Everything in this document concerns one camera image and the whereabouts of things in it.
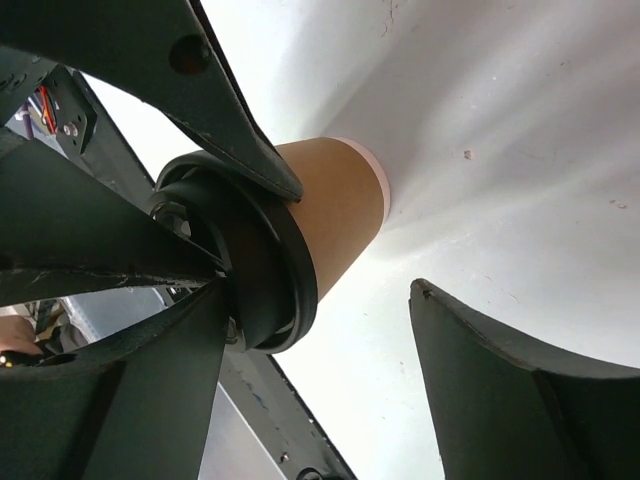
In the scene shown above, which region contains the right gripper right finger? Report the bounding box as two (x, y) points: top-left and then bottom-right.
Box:
(409, 279), (639, 479)

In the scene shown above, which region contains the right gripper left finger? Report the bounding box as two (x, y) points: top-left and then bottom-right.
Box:
(1, 281), (228, 479)

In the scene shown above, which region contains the single brown paper cup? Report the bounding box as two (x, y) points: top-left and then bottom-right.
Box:
(276, 137), (391, 299)

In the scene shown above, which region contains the single black cup lid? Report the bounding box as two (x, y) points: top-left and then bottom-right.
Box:
(147, 151), (319, 354)

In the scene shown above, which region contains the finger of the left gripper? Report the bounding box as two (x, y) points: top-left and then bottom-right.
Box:
(1, 142), (218, 305)
(1, 0), (303, 201)

